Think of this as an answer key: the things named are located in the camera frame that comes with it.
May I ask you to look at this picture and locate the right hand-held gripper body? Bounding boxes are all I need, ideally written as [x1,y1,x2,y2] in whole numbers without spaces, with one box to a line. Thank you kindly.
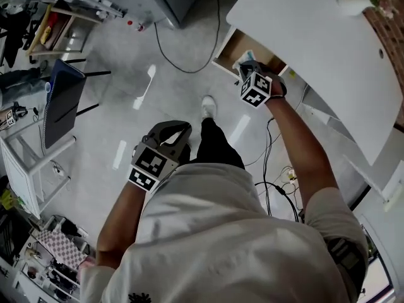
[239,61,273,109]

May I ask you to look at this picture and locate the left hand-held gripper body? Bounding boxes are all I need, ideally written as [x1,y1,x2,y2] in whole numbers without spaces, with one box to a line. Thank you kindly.
[127,134,180,194]

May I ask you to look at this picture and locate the white paper item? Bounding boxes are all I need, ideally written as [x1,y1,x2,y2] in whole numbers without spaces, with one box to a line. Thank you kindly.
[232,49,257,71]

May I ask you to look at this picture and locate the wooden desk drawer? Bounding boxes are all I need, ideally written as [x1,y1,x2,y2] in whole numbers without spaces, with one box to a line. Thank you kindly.
[210,26,290,85]

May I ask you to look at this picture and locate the person's left forearm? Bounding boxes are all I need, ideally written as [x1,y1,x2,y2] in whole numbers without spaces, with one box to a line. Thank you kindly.
[95,179,150,268]

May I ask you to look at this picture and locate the person's right forearm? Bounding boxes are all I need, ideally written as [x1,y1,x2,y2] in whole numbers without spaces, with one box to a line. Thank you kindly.
[264,95,340,208]

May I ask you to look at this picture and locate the white desk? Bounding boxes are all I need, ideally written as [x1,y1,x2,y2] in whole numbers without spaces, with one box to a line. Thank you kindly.
[225,0,404,167]

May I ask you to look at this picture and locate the white desk side panel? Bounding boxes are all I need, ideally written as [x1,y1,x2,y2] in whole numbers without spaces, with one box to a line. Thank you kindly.
[298,85,351,135]

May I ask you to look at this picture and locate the person's right hand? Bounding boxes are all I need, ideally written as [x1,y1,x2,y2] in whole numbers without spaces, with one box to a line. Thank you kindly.
[267,70,288,100]

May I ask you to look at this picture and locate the person's black trousers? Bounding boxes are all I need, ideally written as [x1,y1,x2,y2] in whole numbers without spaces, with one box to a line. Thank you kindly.
[179,117,246,170]

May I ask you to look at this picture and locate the person's white shoe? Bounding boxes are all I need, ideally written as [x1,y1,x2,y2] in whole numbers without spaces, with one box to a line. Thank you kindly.
[200,95,218,120]

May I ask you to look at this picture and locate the dark blue chair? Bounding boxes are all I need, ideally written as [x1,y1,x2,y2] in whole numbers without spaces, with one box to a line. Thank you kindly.
[42,58,112,150]

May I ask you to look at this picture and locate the person's white shirt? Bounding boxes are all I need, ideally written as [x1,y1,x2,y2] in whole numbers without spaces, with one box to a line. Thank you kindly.
[78,162,369,303]

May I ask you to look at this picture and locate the checkered cloth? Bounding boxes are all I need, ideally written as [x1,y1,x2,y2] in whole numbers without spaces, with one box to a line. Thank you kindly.
[33,228,88,271]

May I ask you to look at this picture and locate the wooden shelf cart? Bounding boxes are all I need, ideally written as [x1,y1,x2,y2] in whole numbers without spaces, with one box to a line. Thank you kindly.
[25,4,102,64]

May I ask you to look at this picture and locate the spare hand-held gripper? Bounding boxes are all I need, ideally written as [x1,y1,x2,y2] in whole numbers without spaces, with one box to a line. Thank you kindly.
[0,101,29,129]

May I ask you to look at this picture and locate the grey waist pack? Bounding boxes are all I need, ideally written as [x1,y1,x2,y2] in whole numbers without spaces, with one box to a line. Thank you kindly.
[326,237,367,296]

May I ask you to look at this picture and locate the long black floor cable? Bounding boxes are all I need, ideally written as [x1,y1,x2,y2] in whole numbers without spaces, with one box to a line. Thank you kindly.
[153,0,222,74]

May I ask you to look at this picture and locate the bundle of black cables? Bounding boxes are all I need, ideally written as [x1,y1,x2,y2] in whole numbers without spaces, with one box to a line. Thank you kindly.
[254,115,304,224]

